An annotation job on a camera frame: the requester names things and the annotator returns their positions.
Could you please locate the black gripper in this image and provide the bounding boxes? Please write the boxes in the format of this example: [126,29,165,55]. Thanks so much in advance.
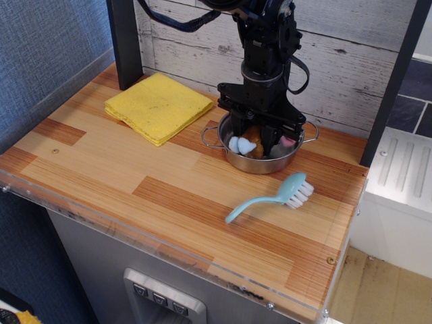
[217,80,306,157]

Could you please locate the blue brown plush toy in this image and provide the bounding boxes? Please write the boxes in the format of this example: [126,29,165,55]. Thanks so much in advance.
[228,126,298,159]

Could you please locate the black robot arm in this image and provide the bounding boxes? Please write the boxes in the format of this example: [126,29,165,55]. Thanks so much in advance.
[204,1,307,155]

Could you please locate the stainless steel pan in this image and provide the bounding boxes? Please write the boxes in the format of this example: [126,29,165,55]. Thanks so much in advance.
[201,113,320,174]

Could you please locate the light blue dish brush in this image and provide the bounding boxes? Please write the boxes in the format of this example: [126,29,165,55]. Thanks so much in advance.
[225,172,315,223]

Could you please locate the yellow folded cloth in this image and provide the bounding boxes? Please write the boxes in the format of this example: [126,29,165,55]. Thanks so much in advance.
[105,73,213,146]

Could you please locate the white toy sink drainboard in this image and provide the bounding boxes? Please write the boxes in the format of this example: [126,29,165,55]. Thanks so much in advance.
[350,128,431,277]

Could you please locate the grey cabinet with dispenser panel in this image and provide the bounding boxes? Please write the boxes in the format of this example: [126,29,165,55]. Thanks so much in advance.
[48,209,323,323]

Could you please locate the clear acrylic table edge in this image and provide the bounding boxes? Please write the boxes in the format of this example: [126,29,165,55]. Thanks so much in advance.
[1,163,367,323]

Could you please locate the yellow object bottom left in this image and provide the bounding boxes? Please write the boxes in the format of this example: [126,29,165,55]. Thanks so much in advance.
[15,311,42,324]

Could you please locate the dark right vertical post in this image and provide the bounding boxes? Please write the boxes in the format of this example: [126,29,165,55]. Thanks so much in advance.
[360,0,431,167]

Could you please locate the dark vertical post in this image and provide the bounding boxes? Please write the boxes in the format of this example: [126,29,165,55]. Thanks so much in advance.
[106,0,143,90]
[360,0,431,167]

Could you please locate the dark left vertical post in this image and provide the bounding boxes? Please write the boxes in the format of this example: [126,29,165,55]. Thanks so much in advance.
[106,0,143,90]

